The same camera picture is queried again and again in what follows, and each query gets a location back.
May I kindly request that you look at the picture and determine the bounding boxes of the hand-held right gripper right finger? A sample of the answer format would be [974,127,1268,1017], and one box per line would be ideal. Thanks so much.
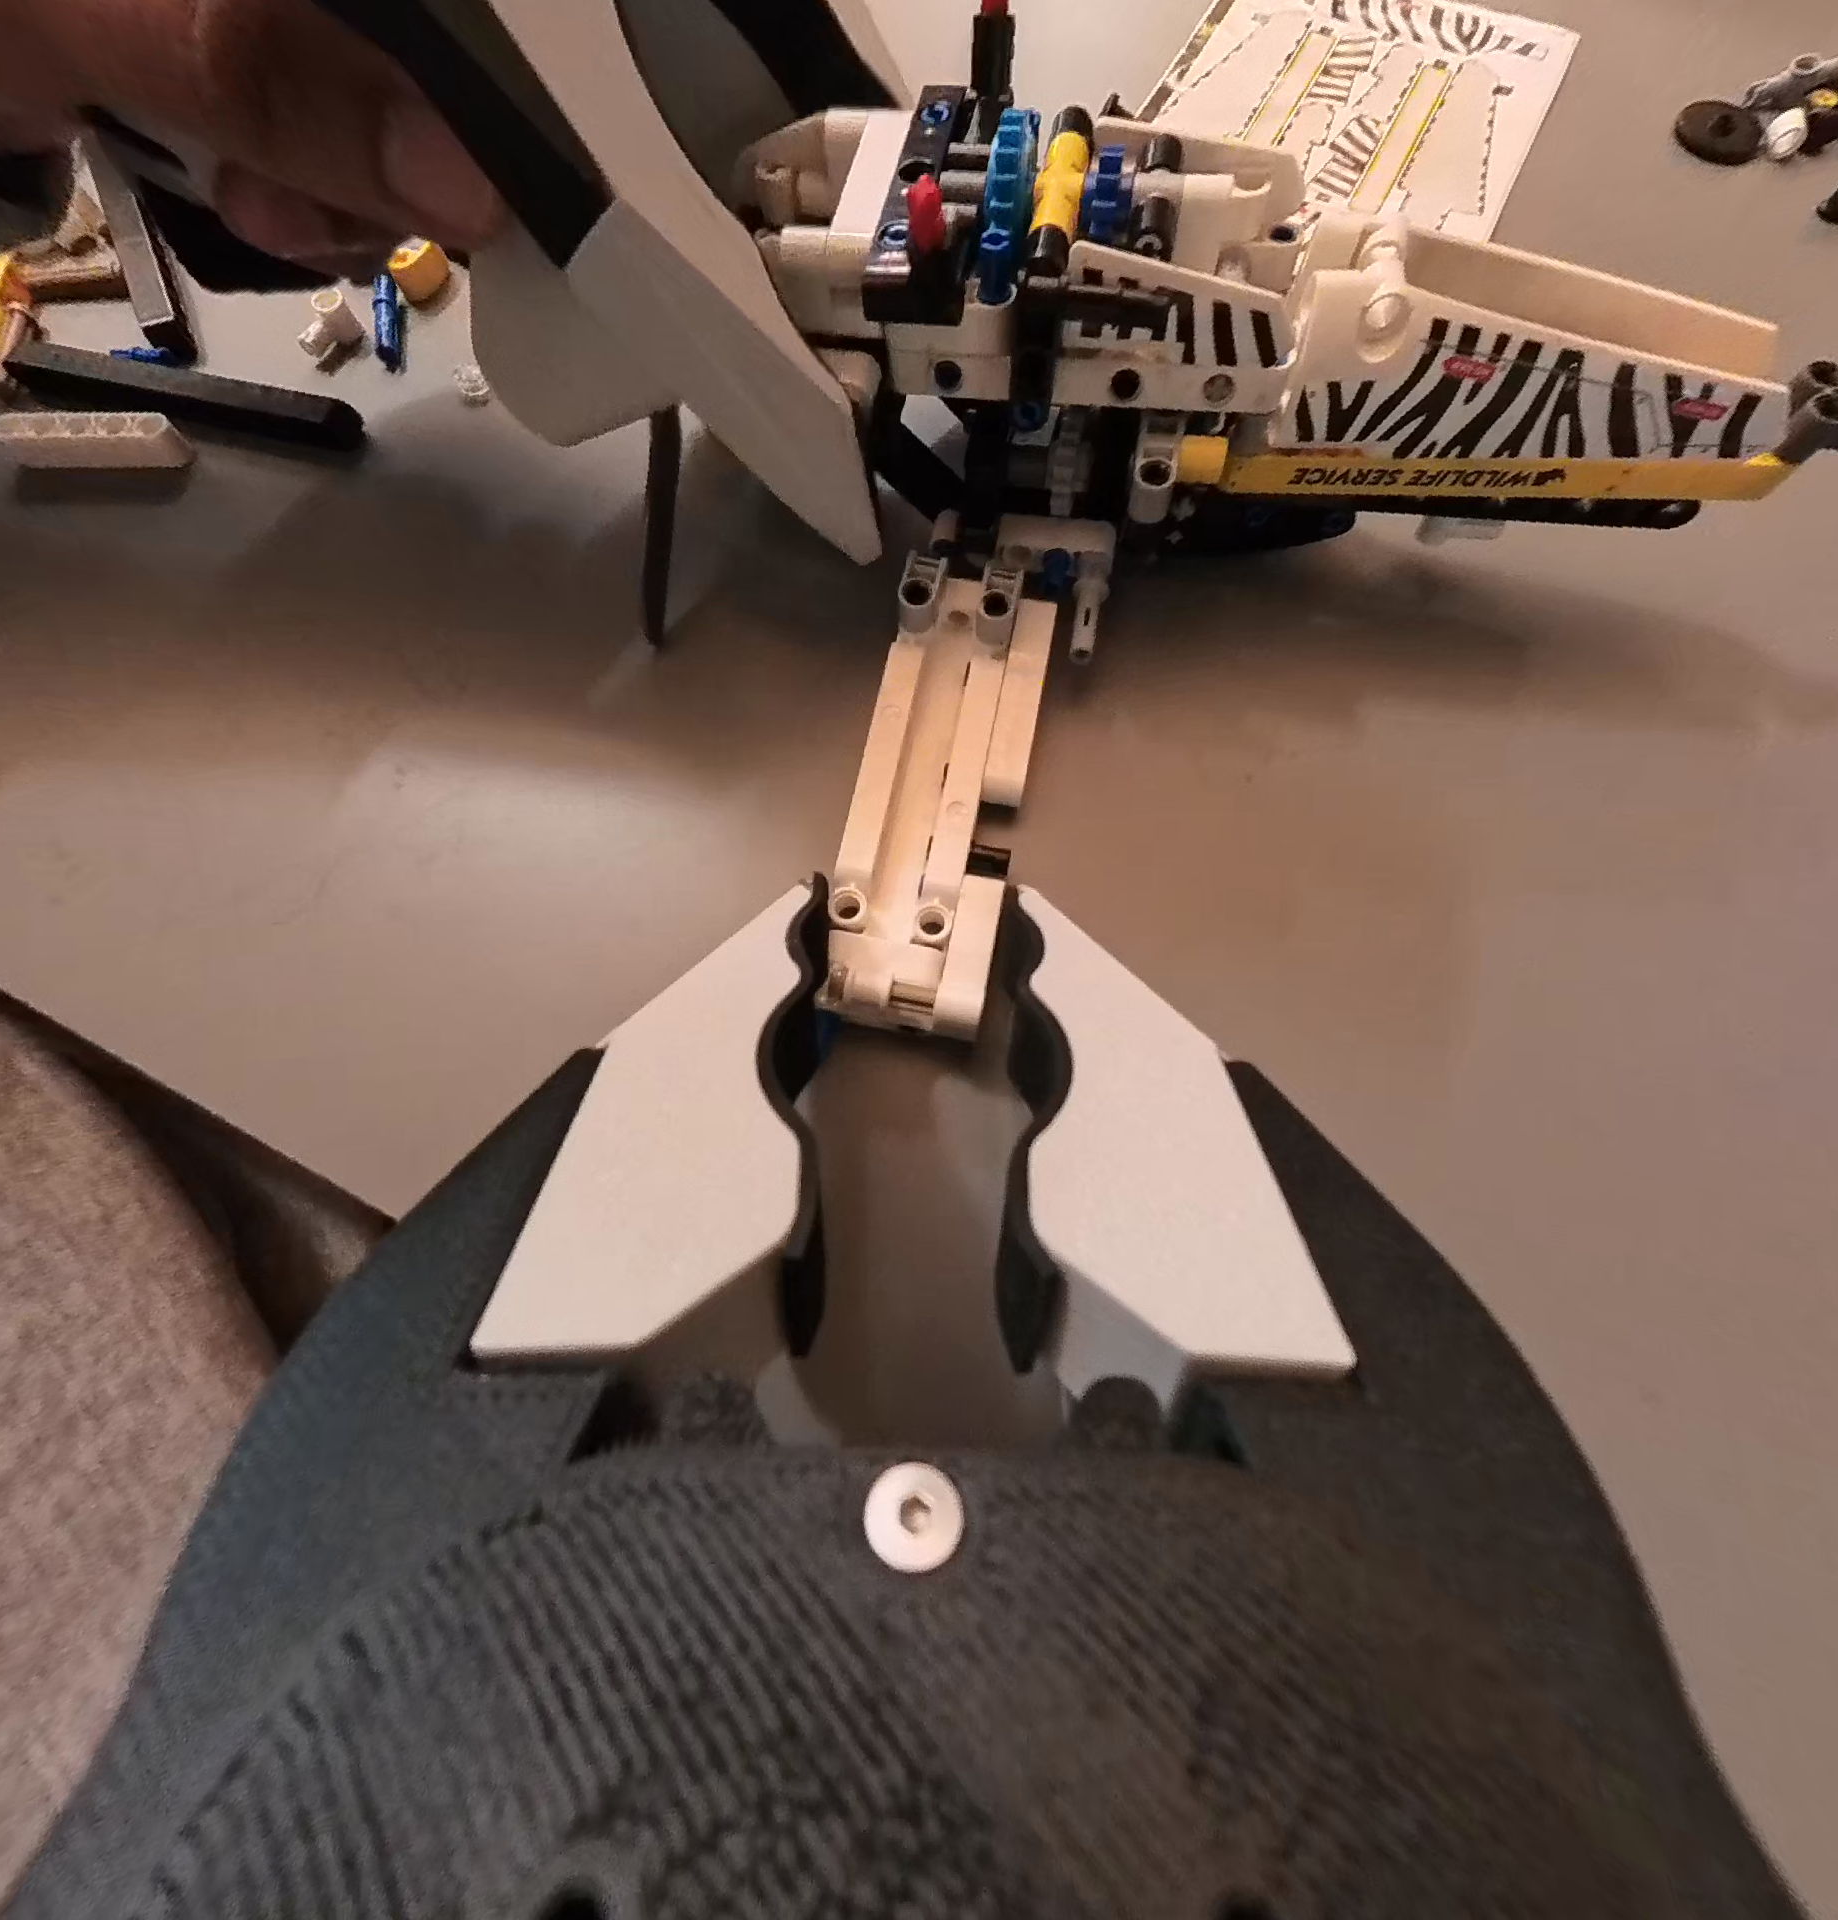
[1003,884,1360,1378]

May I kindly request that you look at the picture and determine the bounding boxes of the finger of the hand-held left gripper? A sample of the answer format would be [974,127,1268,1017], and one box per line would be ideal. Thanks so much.
[470,0,885,567]
[625,0,925,156]

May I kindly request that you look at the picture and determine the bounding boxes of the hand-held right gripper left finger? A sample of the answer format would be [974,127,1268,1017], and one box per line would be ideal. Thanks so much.
[470,883,833,1375]

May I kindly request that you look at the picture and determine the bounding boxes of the white lego wing assembly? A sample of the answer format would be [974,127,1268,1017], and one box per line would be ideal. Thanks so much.
[825,544,1058,1044]

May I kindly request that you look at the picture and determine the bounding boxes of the zebra-striped lego aeroplane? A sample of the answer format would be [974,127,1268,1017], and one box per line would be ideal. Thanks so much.
[643,0,1838,647]

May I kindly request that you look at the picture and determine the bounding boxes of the short white lego beam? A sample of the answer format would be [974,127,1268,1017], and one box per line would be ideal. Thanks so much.
[0,411,201,469]

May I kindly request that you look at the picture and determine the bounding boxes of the black grey lego subassembly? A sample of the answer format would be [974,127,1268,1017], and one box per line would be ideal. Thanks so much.
[1675,54,1838,165]

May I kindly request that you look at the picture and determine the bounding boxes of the person's left hand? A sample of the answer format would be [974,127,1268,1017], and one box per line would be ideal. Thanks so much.
[0,0,507,279]

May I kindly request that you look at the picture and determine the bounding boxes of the zebra-striped sticker sheet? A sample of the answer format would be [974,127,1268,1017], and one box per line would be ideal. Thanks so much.
[1138,0,1583,250]

